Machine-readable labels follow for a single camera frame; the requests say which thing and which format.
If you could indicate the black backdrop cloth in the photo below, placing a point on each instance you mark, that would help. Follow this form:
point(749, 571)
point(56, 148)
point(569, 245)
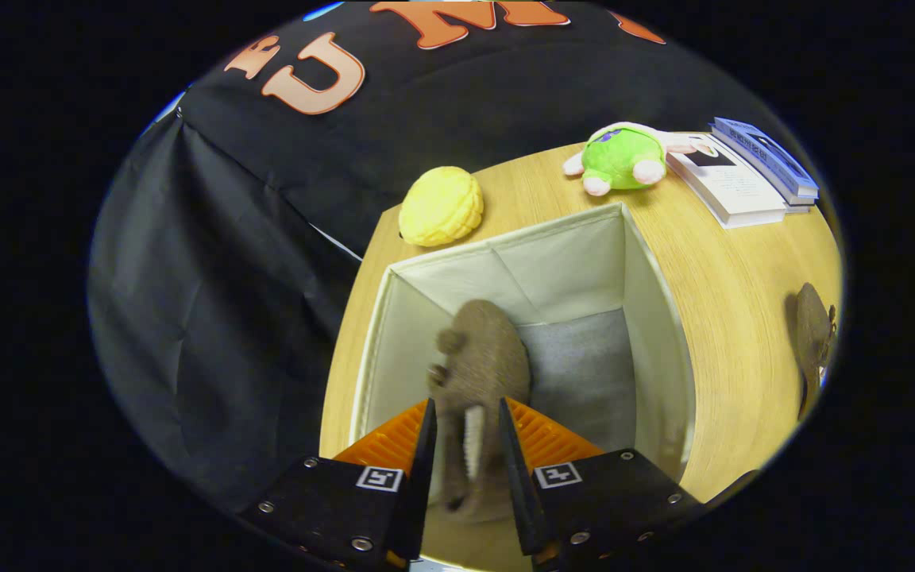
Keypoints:
point(227, 278)

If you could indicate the blue book with figure cover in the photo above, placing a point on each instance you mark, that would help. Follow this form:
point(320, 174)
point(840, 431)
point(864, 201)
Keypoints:
point(767, 157)

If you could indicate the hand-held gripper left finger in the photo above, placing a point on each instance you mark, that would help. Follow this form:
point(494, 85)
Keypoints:
point(423, 477)

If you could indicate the green and pink plush toy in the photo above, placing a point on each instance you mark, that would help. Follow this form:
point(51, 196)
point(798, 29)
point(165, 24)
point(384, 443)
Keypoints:
point(624, 157)

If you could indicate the white book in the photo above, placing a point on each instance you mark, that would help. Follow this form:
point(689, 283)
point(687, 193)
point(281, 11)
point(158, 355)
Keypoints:
point(731, 187)

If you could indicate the yellow bread plush toy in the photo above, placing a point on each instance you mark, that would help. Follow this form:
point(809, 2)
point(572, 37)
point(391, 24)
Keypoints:
point(442, 206)

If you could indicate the brown fuzzy shoe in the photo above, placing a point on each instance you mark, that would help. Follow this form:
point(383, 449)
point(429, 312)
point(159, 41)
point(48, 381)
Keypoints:
point(813, 334)
point(481, 357)

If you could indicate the grey fabric storage box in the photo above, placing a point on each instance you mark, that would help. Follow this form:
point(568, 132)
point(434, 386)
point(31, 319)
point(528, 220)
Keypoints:
point(569, 270)

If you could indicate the thin blue book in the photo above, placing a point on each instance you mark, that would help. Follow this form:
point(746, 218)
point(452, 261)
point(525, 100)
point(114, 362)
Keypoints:
point(799, 206)

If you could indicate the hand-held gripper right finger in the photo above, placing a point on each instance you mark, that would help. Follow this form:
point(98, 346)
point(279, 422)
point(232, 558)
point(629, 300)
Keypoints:
point(515, 477)

